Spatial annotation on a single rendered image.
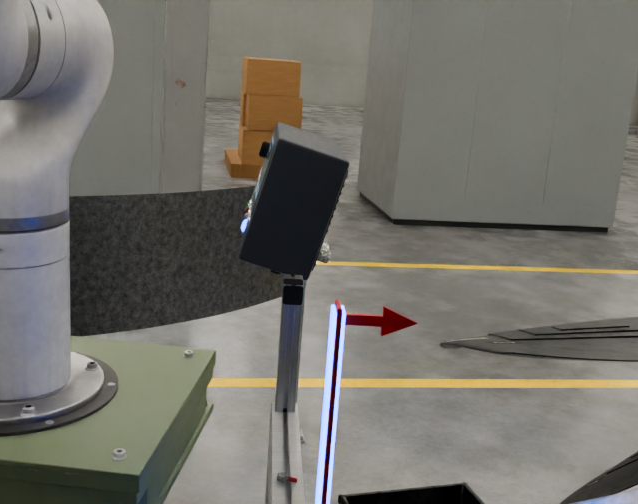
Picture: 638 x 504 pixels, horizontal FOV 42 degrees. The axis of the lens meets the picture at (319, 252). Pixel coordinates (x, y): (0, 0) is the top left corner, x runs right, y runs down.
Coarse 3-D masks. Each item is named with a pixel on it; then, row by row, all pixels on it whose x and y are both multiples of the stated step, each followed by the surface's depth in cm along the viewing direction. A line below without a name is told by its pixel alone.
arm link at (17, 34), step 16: (0, 0) 70; (16, 0) 72; (0, 16) 70; (16, 16) 72; (32, 16) 75; (0, 32) 71; (16, 32) 73; (32, 32) 74; (0, 48) 71; (16, 48) 73; (32, 48) 75; (0, 64) 72; (16, 64) 74; (32, 64) 76; (0, 80) 74; (16, 80) 75; (0, 96) 76
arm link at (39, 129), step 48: (48, 0) 77; (96, 0) 85; (48, 48) 77; (96, 48) 82; (48, 96) 82; (96, 96) 84; (0, 144) 79; (48, 144) 80; (0, 192) 77; (48, 192) 80
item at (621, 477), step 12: (636, 456) 88; (612, 468) 90; (624, 468) 87; (636, 468) 84; (612, 480) 85; (624, 480) 83; (636, 480) 81; (576, 492) 90; (588, 492) 86; (600, 492) 84; (612, 492) 82
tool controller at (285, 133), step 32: (288, 128) 136; (288, 160) 118; (320, 160) 118; (256, 192) 128; (288, 192) 119; (320, 192) 120; (256, 224) 120; (288, 224) 120; (320, 224) 121; (256, 256) 121; (288, 256) 122; (320, 256) 125
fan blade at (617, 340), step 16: (608, 320) 71; (624, 320) 70; (480, 336) 71; (496, 336) 68; (512, 336) 66; (528, 336) 65; (544, 336) 65; (560, 336) 65; (576, 336) 64; (592, 336) 64; (608, 336) 64; (624, 336) 64; (496, 352) 56; (512, 352) 56; (528, 352) 57; (544, 352) 58; (560, 352) 58; (576, 352) 59; (592, 352) 59; (608, 352) 60; (624, 352) 60
